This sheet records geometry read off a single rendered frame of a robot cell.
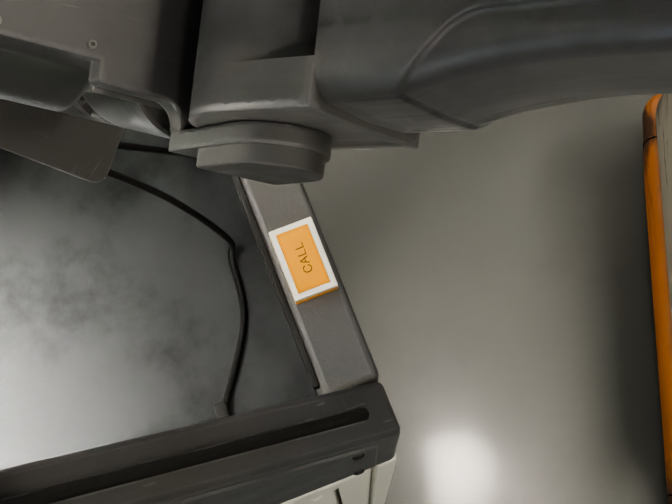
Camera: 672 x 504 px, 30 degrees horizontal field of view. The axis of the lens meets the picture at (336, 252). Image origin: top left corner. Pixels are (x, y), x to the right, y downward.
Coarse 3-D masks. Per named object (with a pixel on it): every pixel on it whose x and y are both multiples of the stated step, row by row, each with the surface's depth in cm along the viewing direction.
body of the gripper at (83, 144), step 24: (0, 120) 51; (24, 120) 52; (48, 120) 52; (72, 120) 53; (96, 120) 49; (0, 144) 51; (24, 144) 52; (48, 144) 53; (72, 144) 53; (96, 144) 54; (72, 168) 53; (96, 168) 54
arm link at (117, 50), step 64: (0, 0) 38; (64, 0) 39; (128, 0) 40; (192, 0) 42; (0, 64) 40; (64, 64) 41; (128, 64) 40; (192, 64) 42; (192, 128) 41; (256, 128) 38
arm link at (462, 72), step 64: (256, 0) 38; (320, 0) 38; (384, 0) 35; (448, 0) 33; (512, 0) 32; (576, 0) 31; (640, 0) 30; (256, 64) 37; (320, 64) 36; (384, 64) 34; (448, 64) 33; (512, 64) 33; (576, 64) 32; (640, 64) 31; (320, 128) 39; (384, 128) 39; (448, 128) 38
